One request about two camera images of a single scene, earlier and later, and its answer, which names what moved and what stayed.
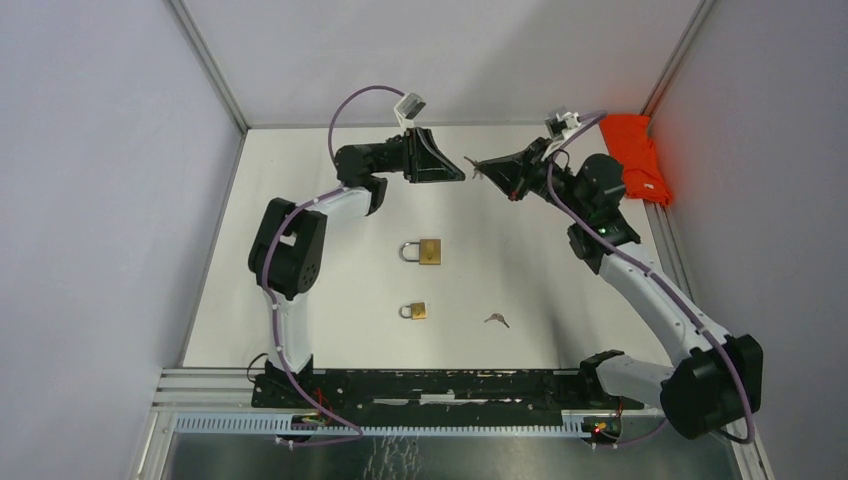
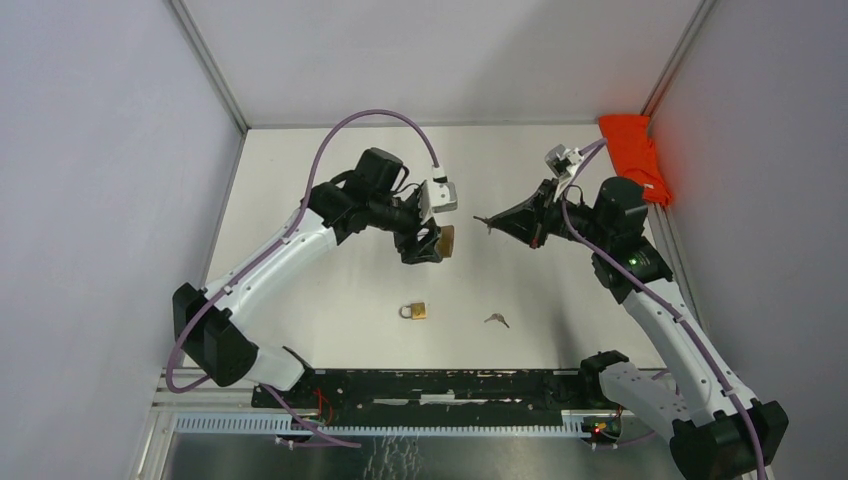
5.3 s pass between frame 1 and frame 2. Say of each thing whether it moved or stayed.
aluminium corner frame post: stayed
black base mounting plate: stayed
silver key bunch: moved
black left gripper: moved
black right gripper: moved
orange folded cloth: stayed
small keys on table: stayed
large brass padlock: moved
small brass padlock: stayed
